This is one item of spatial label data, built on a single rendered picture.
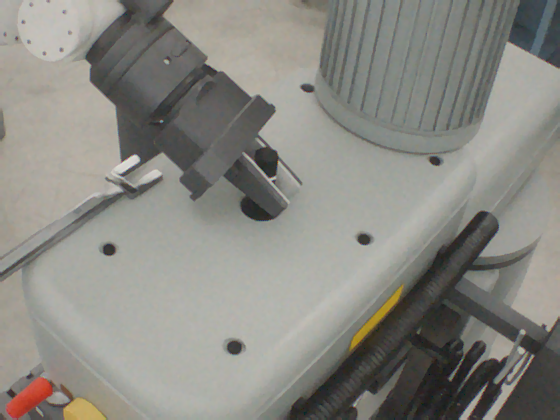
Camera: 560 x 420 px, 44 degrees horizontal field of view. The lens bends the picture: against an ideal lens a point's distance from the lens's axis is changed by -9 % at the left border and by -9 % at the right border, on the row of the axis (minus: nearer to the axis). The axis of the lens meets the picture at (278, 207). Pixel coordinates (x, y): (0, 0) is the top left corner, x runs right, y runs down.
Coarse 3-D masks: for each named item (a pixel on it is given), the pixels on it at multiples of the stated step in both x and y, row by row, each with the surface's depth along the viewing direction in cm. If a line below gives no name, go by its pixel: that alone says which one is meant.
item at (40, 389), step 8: (32, 384) 71; (40, 384) 71; (48, 384) 72; (24, 392) 70; (32, 392) 70; (40, 392) 71; (48, 392) 71; (16, 400) 69; (24, 400) 70; (32, 400) 70; (40, 400) 71; (8, 408) 69; (16, 408) 69; (24, 408) 69; (32, 408) 71; (16, 416) 69
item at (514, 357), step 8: (520, 336) 91; (512, 352) 94; (520, 352) 88; (528, 352) 101; (512, 360) 90; (528, 360) 102; (504, 368) 93; (512, 368) 103; (520, 368) 103; (504, 376) 95; (504, 384) 103
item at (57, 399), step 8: (40, 376) 135; (24, 384) 135; (56, 392) 133; (48, 400) 132; (56, 400) 132; (64, 400) 132; (40, 408) 132; (48, 408) 132; (56, 408) 132; (32, 416) 141; (40, 416) 135; (48, 416) 131; (56, 416) 131
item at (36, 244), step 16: (128, 160) 70; (112, 176) 68; (144, 176) 68; (160, 176) 69; (96, 192) 66; (112, 192) 66; (128, 192) 67; (80, 208) 64; (96, 208) 65; (48, 224) 63; (64, 224) 63; (80, 224) 64; (32, 240) 61; (48, 240) 61; (16, 256) 59; (32, 256) 60; (0, 272) 58
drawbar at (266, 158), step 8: (256, 152) 64; (264, 152) 64; (272, 152) 65; (256, 160) 64; (264, 160) 64; (272, 160) 64; (264, 168) 64; (272, 168) 64; (272, 176) 65; (256, 208) 67; (248, 216) 70; (256, 216) 68; (264, 216) 68
